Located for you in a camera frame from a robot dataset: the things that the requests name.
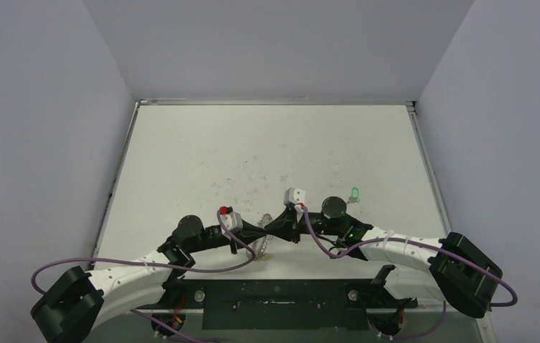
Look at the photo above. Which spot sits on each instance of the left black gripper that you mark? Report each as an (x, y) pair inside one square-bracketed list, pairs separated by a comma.
[(248, 234)]

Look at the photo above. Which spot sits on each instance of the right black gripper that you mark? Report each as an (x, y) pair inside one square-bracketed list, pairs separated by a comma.
[(291, 225)]

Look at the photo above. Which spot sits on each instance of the metal disc with key rings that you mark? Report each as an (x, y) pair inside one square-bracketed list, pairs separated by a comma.
[(260, 245)]

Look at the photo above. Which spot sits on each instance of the key with green tag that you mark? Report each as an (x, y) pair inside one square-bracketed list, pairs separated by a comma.
[(354, 196)]

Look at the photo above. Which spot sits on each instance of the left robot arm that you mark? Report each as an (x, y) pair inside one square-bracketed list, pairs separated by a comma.
[(80, 300)]

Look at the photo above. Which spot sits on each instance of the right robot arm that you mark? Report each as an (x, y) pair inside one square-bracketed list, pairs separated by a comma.
[(451, 268)]

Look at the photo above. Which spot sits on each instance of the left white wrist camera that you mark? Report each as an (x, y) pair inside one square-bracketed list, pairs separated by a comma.
[(230, 222)]

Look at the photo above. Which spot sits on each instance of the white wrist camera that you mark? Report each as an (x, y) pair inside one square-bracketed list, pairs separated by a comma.
[(294, 198), (230, 222)]

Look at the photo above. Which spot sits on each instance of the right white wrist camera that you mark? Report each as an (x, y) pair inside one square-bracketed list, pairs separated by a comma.
[(294, 198)]

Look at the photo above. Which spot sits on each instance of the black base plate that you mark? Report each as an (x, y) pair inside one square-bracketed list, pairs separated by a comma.
[(284, 317)]

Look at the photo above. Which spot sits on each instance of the aluminium frame rail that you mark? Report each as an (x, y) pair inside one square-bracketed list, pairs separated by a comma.
[(215, 295)]

